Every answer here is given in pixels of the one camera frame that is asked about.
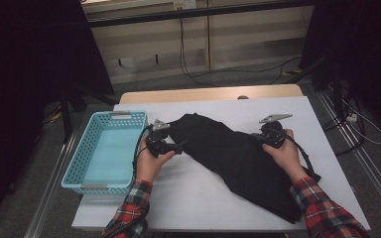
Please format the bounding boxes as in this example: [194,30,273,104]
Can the person's right hand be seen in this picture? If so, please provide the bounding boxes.
[262,128,309,183]

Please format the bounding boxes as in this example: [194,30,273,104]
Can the person's left hand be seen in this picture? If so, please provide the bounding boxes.
[135,145,177,184]

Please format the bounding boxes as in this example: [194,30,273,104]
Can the white wall socket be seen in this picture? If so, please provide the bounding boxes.
[173,0,197,10]

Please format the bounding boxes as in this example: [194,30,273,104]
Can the light blue plastic basket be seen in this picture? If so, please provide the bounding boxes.
[61,110,150,195]

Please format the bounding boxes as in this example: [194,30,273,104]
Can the white floor cable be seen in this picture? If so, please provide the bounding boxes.
[341,98,381,146]

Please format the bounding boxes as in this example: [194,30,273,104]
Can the black pants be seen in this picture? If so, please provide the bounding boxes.
[167,112,321,225]

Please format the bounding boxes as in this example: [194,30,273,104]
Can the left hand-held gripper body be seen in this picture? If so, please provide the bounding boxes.
[145,118,177,159]

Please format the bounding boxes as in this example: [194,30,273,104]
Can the black metal stand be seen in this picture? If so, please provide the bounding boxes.
[59,82,120,143]
[286,53,345,117]

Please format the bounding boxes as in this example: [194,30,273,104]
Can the right hand-held gripper black cable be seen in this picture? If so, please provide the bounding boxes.
[284,133,321,182]

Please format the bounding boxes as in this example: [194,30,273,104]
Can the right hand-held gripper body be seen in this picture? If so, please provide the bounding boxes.
[257,113,294,149]

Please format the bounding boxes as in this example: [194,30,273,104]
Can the black wall socket cable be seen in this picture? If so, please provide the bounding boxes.
[178,8,219,87]

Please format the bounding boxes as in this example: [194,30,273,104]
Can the long black floor cable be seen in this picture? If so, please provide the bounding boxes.
[191,56,302,87]

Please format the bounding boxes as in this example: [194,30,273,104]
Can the beige cabinet with dark top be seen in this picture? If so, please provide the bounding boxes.
[82,0,316,85]

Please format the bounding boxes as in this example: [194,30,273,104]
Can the black curtain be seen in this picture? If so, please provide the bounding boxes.
[299,0,381,133]
[0,0,115,216]

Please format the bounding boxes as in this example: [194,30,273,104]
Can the left hand-held gripper black cable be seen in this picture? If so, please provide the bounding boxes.
[102,124,154,238]

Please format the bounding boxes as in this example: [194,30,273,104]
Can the wooden table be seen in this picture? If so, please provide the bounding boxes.
[118,83,305,105]

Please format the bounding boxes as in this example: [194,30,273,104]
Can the hand-held gripper black cable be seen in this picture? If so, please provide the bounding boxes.
[284,133,321,182]
[102,124,154,238]

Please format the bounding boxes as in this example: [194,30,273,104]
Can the aluminium floor rail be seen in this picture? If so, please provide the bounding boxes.
[23,132,77,238]
[316,88,381,216]

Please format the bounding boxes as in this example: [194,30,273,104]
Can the looped black floor cable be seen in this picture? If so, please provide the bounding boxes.
[321,95,366,157]

